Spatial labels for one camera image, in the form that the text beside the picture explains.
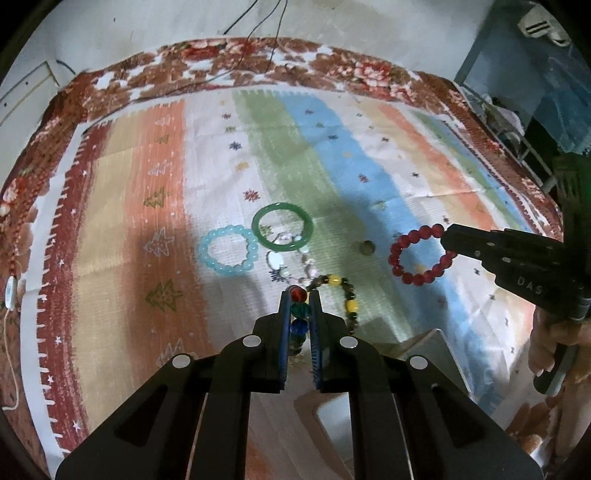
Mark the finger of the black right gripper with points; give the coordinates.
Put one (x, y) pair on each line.
(525, 264)

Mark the green jade bangle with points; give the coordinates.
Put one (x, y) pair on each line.
(292, 225)

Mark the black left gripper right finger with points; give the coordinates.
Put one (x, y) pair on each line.
(343, 363)

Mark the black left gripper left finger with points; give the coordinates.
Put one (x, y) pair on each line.
(255, 363)

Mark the glass side table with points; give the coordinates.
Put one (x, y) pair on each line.
(528, 73)

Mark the small brown bead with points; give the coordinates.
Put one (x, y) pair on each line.
(367, 248)

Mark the beige jewelry box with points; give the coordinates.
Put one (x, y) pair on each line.
(328, 420)

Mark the striped colourful cloth mat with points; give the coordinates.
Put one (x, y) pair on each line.
(171, 226)

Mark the person's right hand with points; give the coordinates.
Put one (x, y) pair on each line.
(548, 332)

